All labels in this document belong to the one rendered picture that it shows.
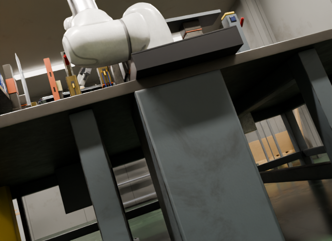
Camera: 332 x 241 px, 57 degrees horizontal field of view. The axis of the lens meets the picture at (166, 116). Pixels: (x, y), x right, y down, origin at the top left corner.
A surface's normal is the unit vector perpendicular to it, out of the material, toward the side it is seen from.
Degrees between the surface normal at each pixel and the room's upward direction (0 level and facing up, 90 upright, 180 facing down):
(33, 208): 90
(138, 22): 82
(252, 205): 90
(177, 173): 90
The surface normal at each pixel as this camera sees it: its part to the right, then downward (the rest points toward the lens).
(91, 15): 0.07, -0.57
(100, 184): 0.14, -0.24
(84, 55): 0.09, 0.57
